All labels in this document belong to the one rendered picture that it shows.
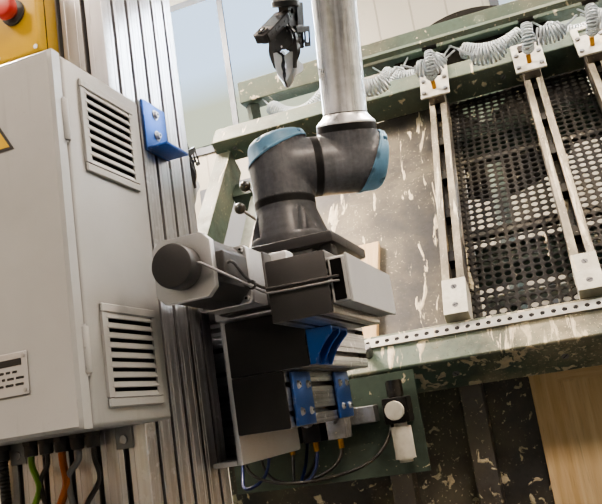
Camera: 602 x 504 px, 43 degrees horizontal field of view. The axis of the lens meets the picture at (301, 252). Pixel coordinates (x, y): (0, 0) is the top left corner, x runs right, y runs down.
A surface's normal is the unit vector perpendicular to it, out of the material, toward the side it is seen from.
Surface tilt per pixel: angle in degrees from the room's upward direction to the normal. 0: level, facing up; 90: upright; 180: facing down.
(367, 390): 90
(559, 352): 141
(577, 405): 90
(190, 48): 90
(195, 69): 90
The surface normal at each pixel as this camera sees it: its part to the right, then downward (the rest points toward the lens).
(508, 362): -0.09, 0.66
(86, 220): 0.93, -0.21
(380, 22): -0.33, -0.15
